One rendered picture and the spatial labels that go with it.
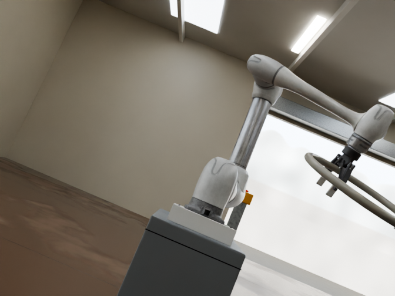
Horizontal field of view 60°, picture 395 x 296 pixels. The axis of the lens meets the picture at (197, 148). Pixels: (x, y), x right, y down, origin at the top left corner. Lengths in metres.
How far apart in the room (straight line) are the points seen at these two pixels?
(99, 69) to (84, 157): 1.95
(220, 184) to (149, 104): 6.25
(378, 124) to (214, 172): 0.69
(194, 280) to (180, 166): 6.10
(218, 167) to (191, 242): 0.35
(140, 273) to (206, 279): 0.25
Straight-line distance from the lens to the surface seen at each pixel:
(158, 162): 7.45
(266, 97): 1.81
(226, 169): 1.51
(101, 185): 7.62
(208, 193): 1.48
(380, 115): 1.57
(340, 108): 1.73
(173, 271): 1.39
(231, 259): 1.39
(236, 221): 2.60
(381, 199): 1.63
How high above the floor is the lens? 0.96
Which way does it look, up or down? 6 degrees up
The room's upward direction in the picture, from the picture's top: 23 degrees clockwise
